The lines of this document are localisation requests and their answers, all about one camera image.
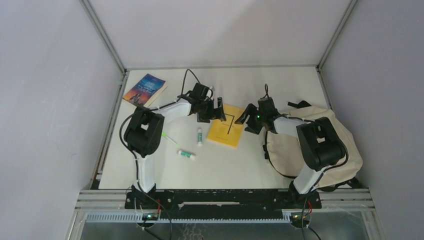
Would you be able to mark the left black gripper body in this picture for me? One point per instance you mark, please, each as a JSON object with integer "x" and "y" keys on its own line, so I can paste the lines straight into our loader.
{"x": 208, "y": 102}

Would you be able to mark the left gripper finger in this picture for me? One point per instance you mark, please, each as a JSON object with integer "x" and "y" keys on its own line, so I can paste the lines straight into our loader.
{"x": 206, "y": 114}
{"x": 218, "y": 113}

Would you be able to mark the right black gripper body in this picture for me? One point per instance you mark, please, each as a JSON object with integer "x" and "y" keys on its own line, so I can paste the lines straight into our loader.
{"x": 255, "y": 121}

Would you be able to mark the yellow notebook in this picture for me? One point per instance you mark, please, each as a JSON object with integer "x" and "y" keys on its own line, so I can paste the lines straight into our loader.
{"x": 226, "y": 133}

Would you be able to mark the beige canvas backpack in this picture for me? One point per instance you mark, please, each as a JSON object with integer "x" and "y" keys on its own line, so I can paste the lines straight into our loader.
{"x": 283, "y": 151}

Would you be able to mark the Jane Eyre paperback book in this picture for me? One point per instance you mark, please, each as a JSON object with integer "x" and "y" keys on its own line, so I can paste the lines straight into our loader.
{"x": 145, "y": 92}

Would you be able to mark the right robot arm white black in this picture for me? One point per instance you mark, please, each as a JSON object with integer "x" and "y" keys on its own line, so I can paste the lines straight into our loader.
{"x": 320, "y": 146}

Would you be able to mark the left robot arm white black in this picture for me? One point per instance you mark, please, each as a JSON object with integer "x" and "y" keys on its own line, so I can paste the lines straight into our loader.
{"x": 141, "y": 132}

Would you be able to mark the green white glue stick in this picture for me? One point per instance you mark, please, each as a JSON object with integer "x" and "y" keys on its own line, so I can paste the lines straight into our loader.
{"x": 187, "y": 154}

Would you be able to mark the green pen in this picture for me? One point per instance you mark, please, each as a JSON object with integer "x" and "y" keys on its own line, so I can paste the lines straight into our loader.
{"x": 164, "y": 135}

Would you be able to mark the black mounting base rail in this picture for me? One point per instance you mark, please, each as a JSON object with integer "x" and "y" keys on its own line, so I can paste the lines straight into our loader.
{"x": 222, "y": 203}

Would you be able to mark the white slotted cable duct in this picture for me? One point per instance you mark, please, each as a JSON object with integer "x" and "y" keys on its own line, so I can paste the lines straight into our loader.
{"x": 132, "y": 217}

